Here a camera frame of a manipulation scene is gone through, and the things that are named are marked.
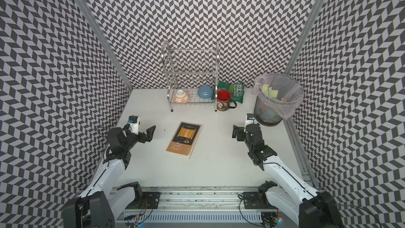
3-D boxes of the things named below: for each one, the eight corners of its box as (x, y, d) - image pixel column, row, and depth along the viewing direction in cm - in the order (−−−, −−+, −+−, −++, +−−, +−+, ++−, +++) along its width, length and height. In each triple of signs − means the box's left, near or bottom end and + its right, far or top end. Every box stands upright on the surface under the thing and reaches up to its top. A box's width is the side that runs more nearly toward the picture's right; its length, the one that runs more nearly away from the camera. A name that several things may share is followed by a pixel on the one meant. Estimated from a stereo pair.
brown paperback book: (167, 151, 90) (165, 149, 87) (182, 122, 103) (181, 119, 100) (189, 159, 87) (188, 157, 85) (202, 127, 100) (202, 125, 98)
